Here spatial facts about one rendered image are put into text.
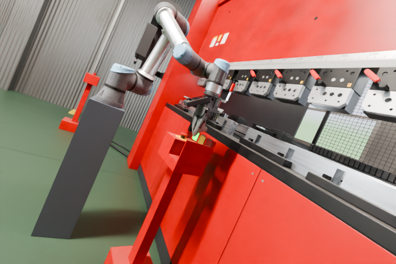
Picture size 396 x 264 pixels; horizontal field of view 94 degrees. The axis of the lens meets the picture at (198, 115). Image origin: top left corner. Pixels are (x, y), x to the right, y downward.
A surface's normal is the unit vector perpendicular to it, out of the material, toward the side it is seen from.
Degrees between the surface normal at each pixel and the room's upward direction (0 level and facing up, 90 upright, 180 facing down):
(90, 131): 90
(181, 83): 90
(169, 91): 90
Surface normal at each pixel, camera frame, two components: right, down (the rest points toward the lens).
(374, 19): -0.81, -0.35
